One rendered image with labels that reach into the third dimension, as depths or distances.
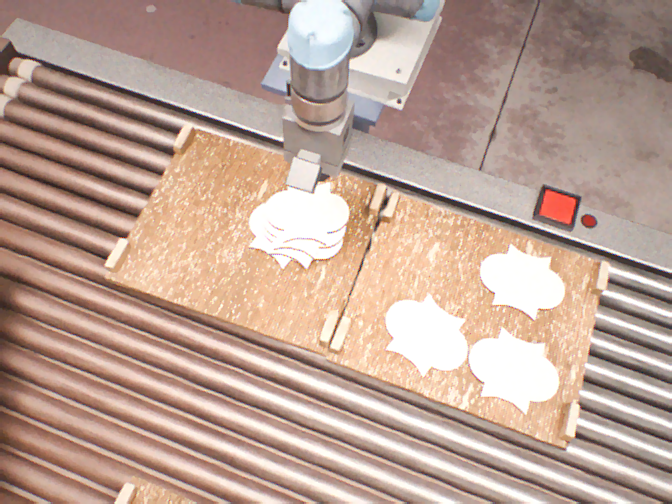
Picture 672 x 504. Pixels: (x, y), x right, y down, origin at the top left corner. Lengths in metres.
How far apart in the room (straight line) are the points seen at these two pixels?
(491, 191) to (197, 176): 0.56
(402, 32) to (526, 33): 1.53
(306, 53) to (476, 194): 0.60
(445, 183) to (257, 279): 0.41
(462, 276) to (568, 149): 1.50
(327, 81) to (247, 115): 0.57
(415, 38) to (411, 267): 0.53
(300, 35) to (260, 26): 2.07
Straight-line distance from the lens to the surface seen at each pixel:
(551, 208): 1.30
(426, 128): 2.53
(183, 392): 1.12
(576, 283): 1.24
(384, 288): 1.15
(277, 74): 1.49
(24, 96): 1.51
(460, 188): 1.29
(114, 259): 1.18
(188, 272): 1.17
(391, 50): 1.44
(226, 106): 1.39
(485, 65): 2.79
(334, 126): 0.89
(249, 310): 1.13
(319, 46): 0.77
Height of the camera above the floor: 1.98
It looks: 63 degrees down
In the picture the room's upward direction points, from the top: 4 degrees clockwise
